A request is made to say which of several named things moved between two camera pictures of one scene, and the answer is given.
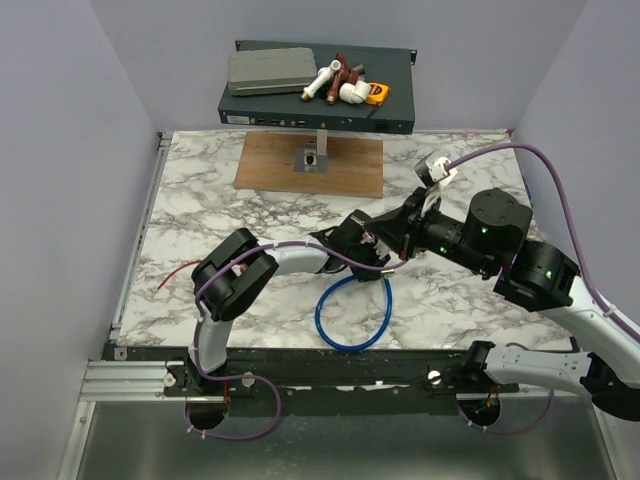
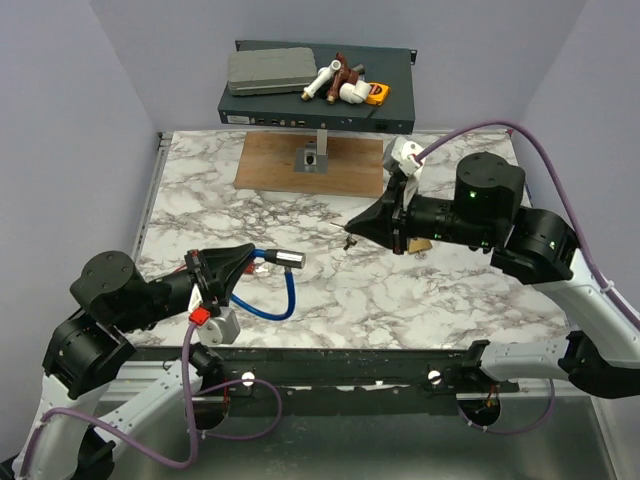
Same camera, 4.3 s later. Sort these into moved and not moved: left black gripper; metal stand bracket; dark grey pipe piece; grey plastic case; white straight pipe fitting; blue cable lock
Moved: blue cable lock; left black gripper
Not moved: grey plastic case; metal stand bracket; dark grey pipe piece; white straight pipe fitting
